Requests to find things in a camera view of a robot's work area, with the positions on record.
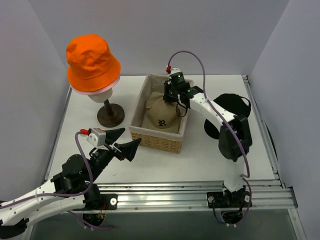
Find aluminium rail frame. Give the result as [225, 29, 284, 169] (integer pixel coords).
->
[42, 74, 308, 240]

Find cream mannequin head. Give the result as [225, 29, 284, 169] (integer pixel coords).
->
[88, 89, 113, 103]

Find pink hat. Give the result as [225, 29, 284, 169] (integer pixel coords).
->
[71, 74, 121, 96]

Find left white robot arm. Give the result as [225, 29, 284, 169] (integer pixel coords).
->
[0, 128, 142, 240]

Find orange hat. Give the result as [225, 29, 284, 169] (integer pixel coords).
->
[65, 34, 121, 93]

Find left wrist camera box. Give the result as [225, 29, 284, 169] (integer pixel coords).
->
[80, 128, 107, 148]

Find beige cap with R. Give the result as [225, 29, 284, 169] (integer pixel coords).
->
[141, 91, 181, 134]

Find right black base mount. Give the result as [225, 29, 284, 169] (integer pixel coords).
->
[206, 189, 253, 225]

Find wicker basket with liner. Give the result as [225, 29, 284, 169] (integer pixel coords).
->
[128, 73, 189, 154]

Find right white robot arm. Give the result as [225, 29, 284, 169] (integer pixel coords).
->
[163, 68, 253, 207]

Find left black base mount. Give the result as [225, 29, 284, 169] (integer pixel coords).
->
[82, 193, 118, 227]

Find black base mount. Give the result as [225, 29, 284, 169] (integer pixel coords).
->
[206, 189, 253, 225]
[82, 193, 118, 227]

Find purple cable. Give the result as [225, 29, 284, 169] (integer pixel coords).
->
[0, 129, 113, 230]
[166, 50, 252, 226]

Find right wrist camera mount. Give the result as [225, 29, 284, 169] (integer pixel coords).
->
[165, 65, 181, 75]

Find dark round mannequin stand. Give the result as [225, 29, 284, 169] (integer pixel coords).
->
[97, 99, 125, 128]

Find black cap with R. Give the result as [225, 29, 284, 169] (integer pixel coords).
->
[203, 93, 252, 140]

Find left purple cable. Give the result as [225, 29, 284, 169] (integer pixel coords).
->
[0, 129, 113, 230]

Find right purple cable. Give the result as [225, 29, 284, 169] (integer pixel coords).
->
[166, 50, 252, 226]

